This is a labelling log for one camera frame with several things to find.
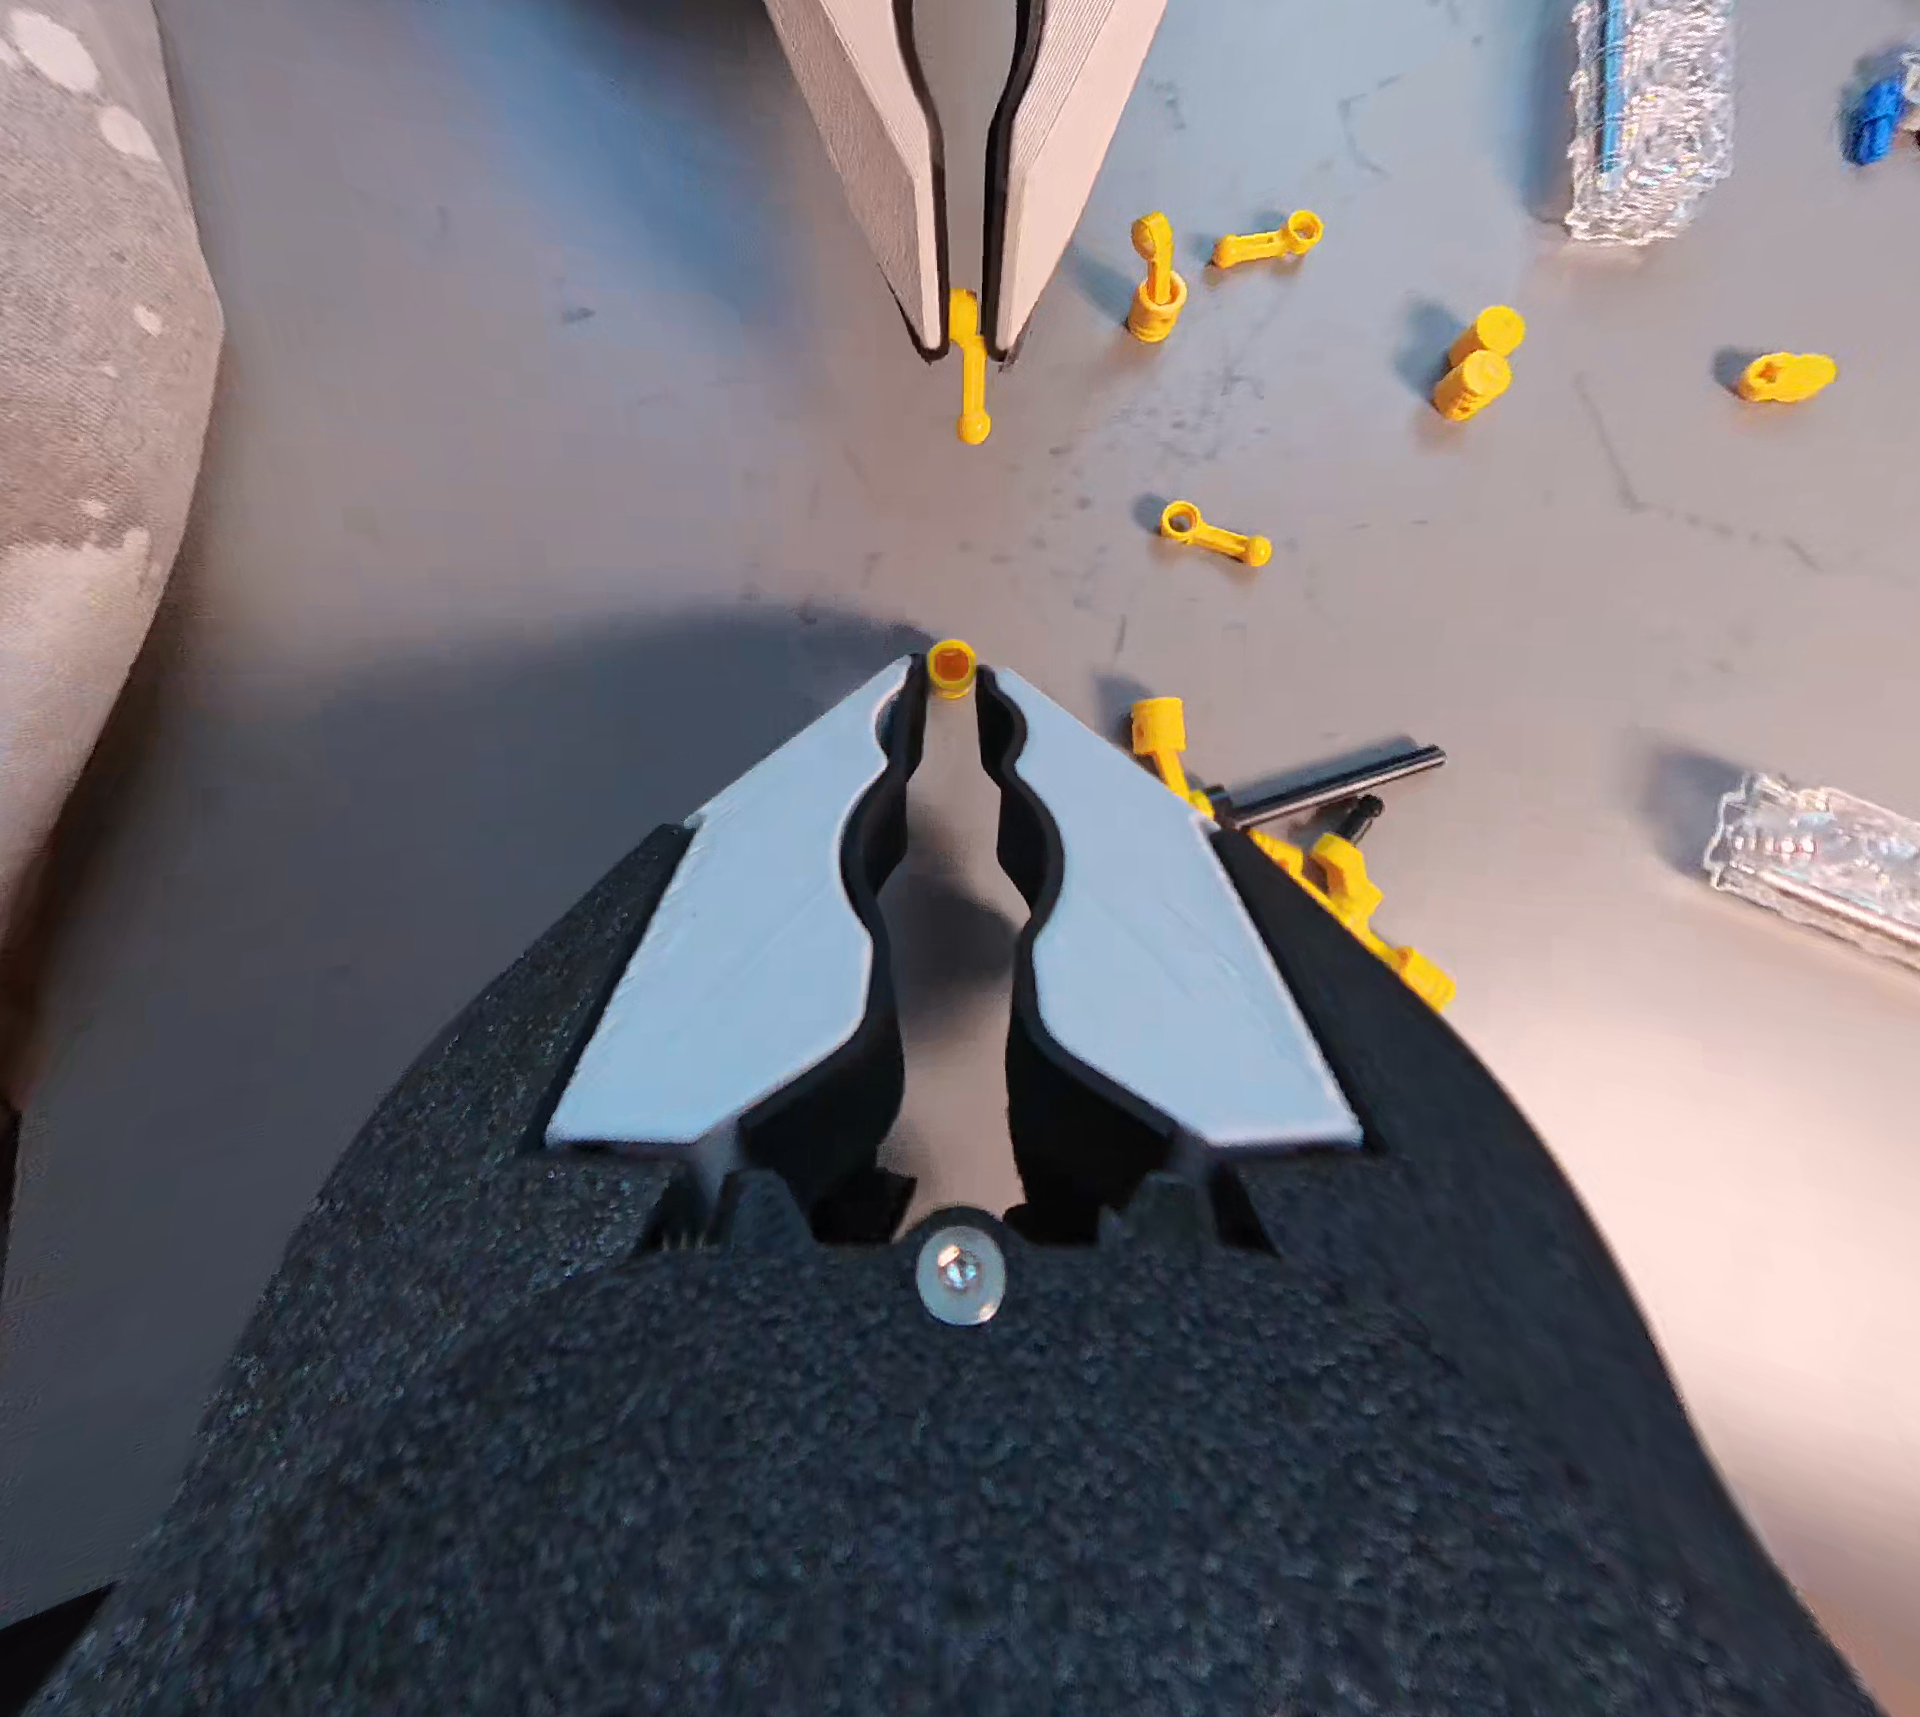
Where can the small yellow building part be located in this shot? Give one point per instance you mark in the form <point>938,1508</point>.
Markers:
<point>1155,314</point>

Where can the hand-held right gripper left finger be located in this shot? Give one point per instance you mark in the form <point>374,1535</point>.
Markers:
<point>720,997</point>

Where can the yellow connecting rod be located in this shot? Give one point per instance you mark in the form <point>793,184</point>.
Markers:
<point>973,391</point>
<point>1218,534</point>
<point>1152,241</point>
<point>1261,246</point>

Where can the clear plastic building piece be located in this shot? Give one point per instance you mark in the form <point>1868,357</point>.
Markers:
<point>1830,863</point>
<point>1658,53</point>

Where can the yellow piston with cross mark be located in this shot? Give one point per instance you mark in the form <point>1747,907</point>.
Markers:
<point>1784,377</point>

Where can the grey desk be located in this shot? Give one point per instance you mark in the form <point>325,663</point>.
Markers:
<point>524,473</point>

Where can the yellow piston crank assembly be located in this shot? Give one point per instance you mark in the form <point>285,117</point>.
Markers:
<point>1159,727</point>
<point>1343,870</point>

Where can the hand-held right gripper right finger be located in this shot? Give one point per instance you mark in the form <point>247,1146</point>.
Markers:
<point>1170,997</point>

